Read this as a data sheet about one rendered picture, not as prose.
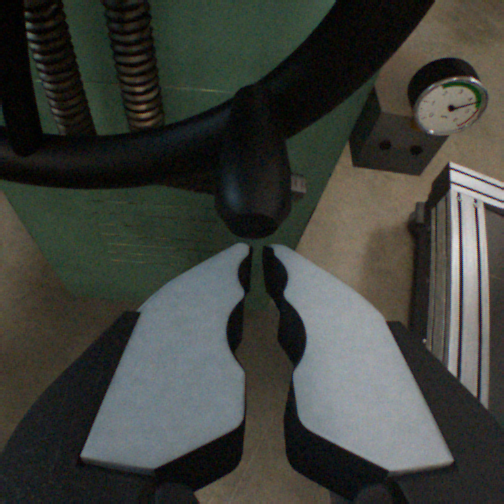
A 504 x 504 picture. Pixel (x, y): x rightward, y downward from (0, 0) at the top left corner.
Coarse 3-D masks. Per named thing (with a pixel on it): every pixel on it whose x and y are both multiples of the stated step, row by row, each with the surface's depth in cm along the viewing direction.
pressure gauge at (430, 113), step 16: (432, 64) 28; (448, 64) 27; (464, 64) 27; (416, 80) 29; (432, 80) 28; (448, 80) 27; (464, 80) 26; (416, 96) 29; (432, 96) 28; (448, 96) 28; (464, 96) 28; (480, 96) 28; (416, 112) 30; (432, 112) 30; (448, 112) 30; (464, 112) 30; (480, 112) 29; (416, 128) 34; (432, 128) 31; (448, 128) 31; (464, 128) 31
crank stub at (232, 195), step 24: (240, 96) 14; (264, 96) 14; (240, 120) 13; (264, 120) 13; (240, 144) 12; (264, 144) 12; (216, 168) 13; (240, 168) 12; (264, 168) 12; (288, 168) 12; (216, 192) 12; (240, 192) 11; (264, 192) 11; (288, 192) 12; (240, 216) 12; (264, 216) 12
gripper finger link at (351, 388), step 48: (288, 288) 10; (336, 288) 10; (288, 336) 10; (336, 336) 9; (384, 336) 9; (336, 384) 8; (384, 384) 8; (288, 432) 8; (336, 432) 7; (384, 432) 7; (432, 432) 7; (336, 480) 7; (384, 480) 6
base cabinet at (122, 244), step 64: (64, 0) 27; (192, 0) 28; (256, 0) 28; (320, 0) 28; (192, 64) 34; (256, 64) 34; (128, 128) 40; (320, 128) 40; (64, 192) 50; (128, 192) 50; (192, 192) 50; (320, 192) 50; (64, 256) 67; (128, 256) 66; (192, 256) 66; (256, 256) 66
